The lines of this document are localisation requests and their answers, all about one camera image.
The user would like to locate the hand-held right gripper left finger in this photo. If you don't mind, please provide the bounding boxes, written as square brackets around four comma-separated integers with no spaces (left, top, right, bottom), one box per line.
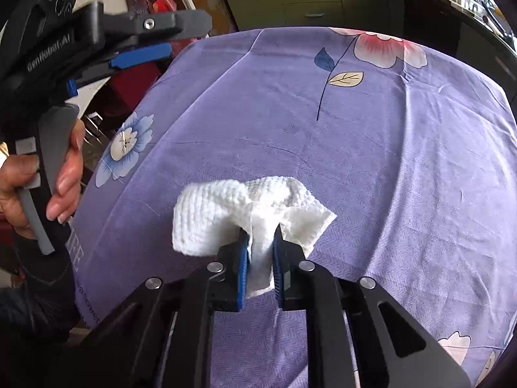
[81,228,253,388]

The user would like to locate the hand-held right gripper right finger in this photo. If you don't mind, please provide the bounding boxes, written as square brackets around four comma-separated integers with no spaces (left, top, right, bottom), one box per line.
[272,225,473,388]

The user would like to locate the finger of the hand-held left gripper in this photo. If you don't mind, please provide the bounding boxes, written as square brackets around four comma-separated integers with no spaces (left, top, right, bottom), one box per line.
[83,1,213,56]
[76,44,171,89]

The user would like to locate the white paper towel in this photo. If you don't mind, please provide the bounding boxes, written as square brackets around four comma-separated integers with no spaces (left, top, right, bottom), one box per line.
[172,175,338,299]

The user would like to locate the person's left hand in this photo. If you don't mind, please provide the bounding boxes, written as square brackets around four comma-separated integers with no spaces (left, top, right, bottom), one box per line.
[0,118,86,240]

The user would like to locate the green kitchen cabinets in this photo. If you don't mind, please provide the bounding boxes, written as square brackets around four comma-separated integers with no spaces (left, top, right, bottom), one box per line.
[219,0,517,102]

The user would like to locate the purple floral tablecloth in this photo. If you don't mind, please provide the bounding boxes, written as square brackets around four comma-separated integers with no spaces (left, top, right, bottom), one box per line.
[70,26,517,388]

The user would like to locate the dish rack with dishes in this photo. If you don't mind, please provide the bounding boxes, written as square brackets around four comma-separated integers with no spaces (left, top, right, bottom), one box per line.
[424,0,517,45]

